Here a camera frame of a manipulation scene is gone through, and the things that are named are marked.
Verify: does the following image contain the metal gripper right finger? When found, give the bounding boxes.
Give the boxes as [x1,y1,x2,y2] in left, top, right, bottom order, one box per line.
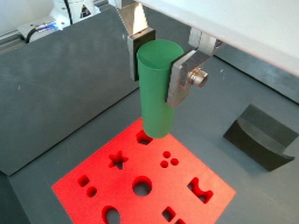
[166,28,223,108]

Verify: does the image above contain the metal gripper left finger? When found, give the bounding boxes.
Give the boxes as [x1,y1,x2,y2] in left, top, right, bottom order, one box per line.
[115,2,155,81]

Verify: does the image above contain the green cylinder peg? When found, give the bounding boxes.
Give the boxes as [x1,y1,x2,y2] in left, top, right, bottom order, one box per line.
[137,39,183,138]

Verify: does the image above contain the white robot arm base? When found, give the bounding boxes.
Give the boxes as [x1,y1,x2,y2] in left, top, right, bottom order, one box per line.
[18,0,100,44]

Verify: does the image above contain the dark grey side panel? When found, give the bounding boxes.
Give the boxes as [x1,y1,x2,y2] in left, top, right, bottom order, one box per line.
[0,6,137,175]

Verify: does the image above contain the red shape sorter block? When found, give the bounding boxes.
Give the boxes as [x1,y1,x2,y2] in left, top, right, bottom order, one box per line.
[52,120,237,224]

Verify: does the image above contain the black angled bracket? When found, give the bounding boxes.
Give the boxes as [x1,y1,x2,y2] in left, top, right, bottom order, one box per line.
[223,104,299,172]

